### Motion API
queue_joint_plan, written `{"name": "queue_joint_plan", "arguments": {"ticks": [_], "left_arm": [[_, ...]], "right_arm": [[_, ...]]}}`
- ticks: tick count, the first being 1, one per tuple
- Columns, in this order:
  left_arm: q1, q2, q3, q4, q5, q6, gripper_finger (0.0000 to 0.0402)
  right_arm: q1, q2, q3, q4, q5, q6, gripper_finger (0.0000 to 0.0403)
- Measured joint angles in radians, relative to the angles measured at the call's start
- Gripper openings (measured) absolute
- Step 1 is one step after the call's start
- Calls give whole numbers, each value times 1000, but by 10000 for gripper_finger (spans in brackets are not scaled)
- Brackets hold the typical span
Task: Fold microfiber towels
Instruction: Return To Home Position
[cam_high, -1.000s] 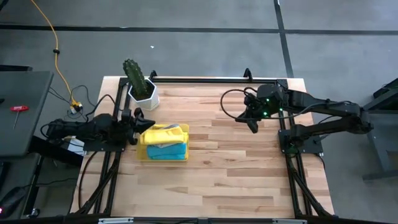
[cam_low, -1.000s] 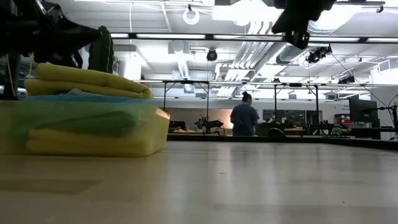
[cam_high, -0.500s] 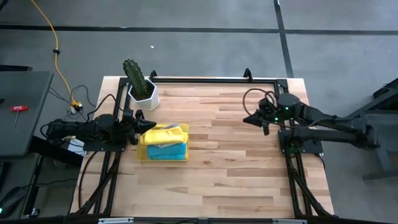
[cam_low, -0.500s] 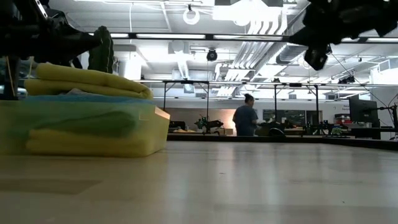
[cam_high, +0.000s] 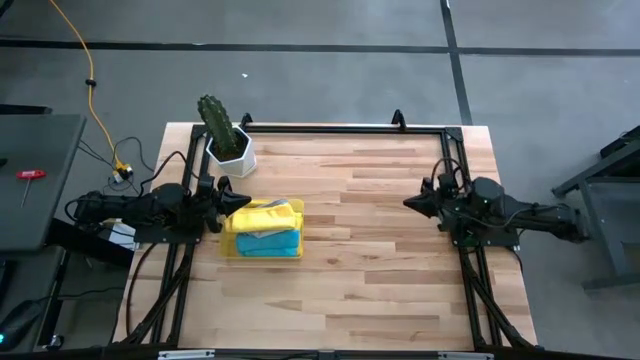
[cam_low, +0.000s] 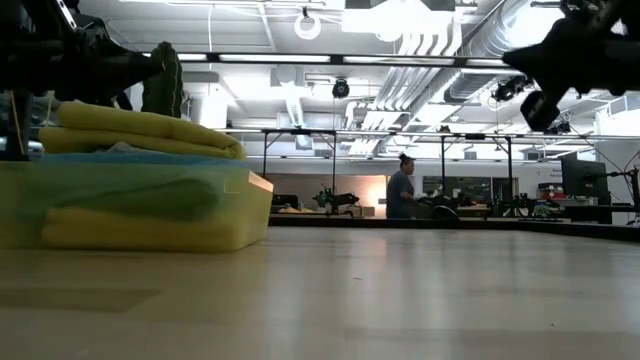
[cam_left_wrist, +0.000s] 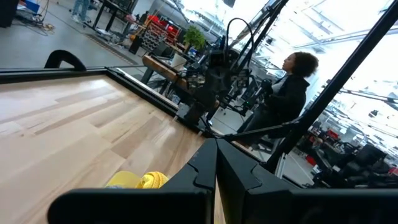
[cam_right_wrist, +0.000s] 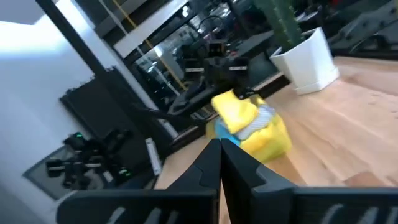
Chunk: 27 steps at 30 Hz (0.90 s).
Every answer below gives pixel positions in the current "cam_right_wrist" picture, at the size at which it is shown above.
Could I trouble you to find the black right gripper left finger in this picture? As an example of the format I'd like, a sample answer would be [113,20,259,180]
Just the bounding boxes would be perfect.
[56,139,221,224]

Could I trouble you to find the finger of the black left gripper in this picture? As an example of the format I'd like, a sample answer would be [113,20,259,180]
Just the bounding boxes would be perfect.
[233,83,256,99]

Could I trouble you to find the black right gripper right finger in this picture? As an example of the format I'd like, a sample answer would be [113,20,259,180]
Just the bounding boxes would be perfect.
[221,138,398,224]

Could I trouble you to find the grey microfiber towel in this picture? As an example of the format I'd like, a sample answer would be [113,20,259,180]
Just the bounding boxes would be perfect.
[236,104,277,141]

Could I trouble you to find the teal microfiber towel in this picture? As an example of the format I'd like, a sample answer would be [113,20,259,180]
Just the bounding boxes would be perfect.
[214,119,243,146]

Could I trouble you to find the yellow translucent plastic bin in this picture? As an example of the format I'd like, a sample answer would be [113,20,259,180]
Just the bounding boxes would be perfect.
[205,93,293,165]

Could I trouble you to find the dark glass partition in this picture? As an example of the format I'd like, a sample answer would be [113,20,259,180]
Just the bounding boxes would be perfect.
[93,0,280,103]

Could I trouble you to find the white power strip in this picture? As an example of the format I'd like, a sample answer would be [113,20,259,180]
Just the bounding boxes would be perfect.
[145,138,163,177]

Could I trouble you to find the white plant pot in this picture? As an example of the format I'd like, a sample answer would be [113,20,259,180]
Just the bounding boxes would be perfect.
[269,27,340,96]

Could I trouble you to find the green cactus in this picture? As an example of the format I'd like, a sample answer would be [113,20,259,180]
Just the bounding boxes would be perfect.
[253,0,306,52]

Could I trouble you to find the black device with green light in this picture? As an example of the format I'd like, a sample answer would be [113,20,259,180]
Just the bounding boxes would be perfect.
[45,132,134,191]

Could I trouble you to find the black floor-standing panel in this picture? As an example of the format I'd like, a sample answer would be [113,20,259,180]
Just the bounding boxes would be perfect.
[59,67,150,141]

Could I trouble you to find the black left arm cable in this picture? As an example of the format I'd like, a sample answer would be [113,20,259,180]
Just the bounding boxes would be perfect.
[198,15,230,35]

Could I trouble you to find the yellow cable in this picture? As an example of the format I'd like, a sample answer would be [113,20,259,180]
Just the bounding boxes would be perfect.
[111,0,188,91]

